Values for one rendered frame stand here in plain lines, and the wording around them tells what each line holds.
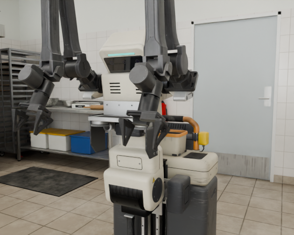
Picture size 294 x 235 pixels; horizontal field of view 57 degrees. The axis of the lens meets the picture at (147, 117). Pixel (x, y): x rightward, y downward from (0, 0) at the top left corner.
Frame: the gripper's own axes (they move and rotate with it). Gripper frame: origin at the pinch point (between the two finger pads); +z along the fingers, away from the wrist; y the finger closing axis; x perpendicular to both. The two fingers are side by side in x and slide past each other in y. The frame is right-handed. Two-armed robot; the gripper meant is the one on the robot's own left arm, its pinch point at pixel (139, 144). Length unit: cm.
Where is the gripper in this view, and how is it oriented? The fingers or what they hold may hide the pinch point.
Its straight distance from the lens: 76.9
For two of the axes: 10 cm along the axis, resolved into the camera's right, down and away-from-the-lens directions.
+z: -2.2, 9.3, -2.9
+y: 8.7, 0.6, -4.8
